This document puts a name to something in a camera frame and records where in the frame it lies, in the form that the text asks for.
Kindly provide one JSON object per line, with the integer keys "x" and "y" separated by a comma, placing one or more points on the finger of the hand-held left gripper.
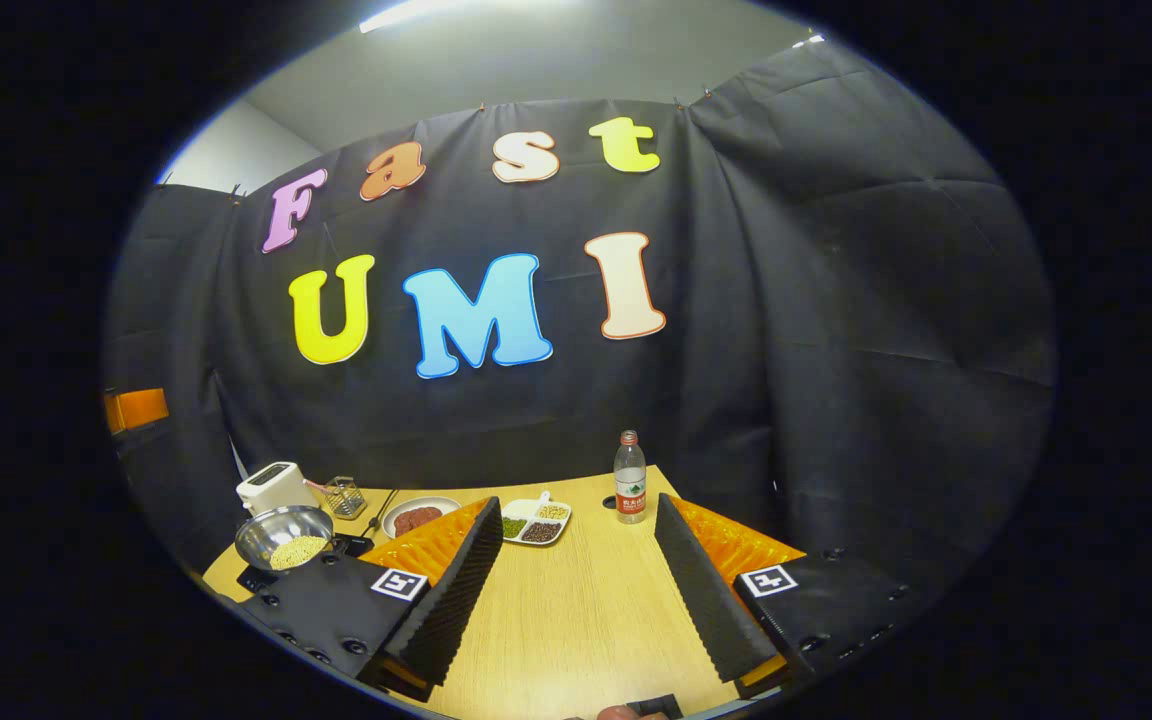
{"x": 136, "y": 410}

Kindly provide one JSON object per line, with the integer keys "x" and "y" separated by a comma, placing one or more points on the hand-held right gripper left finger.
{"x": 456, "y": 600}

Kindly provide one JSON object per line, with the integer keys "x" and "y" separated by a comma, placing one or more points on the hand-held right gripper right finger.
{"x": 701, "y": 600}

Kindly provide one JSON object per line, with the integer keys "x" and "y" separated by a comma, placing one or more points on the stainless steel pot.
{"x": 271, "y": 525}

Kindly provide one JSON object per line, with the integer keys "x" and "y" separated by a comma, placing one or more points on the black induction cooktop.
{"x": 251, "y": 580}

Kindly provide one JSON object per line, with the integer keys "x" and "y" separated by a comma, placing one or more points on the brown meat patty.
{"x": 406, "y": 523}
{"x": 429, "y": 516}

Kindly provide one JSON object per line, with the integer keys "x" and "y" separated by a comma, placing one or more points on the pile of green mung beans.
{"x": 514, "y": 527}

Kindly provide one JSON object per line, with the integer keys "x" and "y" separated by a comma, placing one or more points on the round white plate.
{"x": 441, "y": 503}

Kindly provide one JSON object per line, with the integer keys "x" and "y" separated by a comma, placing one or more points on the pile of dark red beans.
{"x": 542, "y": 532}

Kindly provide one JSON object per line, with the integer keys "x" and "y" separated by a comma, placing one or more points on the white divided dish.
{"x": 521, "y": 508}

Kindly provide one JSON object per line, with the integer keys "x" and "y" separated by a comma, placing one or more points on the clear plastic water bottle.
{"x": 630, "y": 495}

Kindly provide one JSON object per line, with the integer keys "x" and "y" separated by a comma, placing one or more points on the small pile of soybeans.
{"x": 554, "y": 512}

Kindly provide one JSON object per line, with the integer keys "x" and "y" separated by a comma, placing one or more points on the white toaster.
{"x": 271, "y": 485}

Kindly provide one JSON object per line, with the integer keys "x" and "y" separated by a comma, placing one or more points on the large pile of soybeans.
{"x": 298, "y": 552}

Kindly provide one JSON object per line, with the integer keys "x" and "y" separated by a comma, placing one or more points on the black backdrop cloth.
{"x": 786, "y": 300}

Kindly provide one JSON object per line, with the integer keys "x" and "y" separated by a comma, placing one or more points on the large ceiling light panel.
{"x": 416, "y": 12}

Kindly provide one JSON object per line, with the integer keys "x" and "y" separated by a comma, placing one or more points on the small ceiling light panel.
{"x": 808, "y": 41}

